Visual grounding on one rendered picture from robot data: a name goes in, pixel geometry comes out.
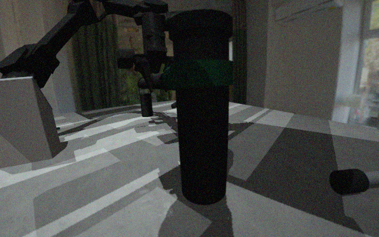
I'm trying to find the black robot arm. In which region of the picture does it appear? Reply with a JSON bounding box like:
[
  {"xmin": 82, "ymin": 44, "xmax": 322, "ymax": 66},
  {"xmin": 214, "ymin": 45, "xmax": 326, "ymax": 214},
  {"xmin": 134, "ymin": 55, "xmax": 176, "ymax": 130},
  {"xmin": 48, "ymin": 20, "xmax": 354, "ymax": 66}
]
[{"xmin": 0, "ymin": 0, "xmax": 189, "ymax": 88}]

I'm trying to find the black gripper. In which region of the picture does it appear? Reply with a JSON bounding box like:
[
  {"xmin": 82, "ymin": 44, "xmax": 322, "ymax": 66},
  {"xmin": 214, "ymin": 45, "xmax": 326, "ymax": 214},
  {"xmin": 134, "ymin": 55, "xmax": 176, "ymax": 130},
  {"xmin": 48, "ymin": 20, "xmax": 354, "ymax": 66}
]
[{"xmin": 116, "ymin": 28, "xmax": 174, "ymax": 93}]

